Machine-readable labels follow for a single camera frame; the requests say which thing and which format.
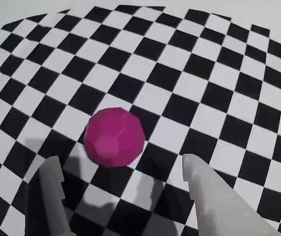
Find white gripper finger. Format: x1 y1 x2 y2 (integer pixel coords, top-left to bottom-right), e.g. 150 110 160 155
182 153 281 236
26 155 72 236

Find pink faceted ball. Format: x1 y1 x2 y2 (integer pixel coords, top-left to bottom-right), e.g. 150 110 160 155
83 107 146 169

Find black white checkerboard cloth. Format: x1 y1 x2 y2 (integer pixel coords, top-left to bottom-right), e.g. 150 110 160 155
0 0 281 236

